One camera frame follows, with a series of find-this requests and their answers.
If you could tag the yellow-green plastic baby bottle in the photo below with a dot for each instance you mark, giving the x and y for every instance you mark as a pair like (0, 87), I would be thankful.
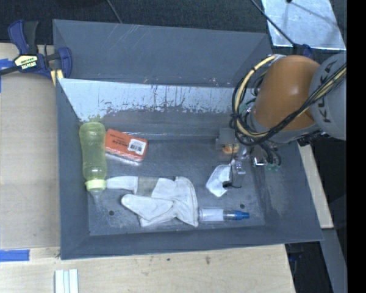
(93, 151)

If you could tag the orange box with barcode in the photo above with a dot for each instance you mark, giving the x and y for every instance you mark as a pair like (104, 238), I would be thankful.
(125, 145)

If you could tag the small grey and orange block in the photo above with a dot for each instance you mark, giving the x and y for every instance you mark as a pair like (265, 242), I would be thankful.
(226, 136)

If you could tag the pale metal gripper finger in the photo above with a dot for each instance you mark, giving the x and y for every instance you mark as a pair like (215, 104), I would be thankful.
(239, 175)

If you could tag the white cloth glove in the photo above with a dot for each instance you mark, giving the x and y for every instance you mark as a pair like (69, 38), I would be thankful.
(170, 200)

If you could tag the grey metal bin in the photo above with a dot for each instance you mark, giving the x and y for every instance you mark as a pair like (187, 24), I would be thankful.
(170, 56)

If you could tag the clear tube with blue cap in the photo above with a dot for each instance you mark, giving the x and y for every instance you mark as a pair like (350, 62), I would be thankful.
(215, 215)

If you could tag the white crumpled plastic piece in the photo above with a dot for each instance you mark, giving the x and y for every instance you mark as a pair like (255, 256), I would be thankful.
(217, 182)

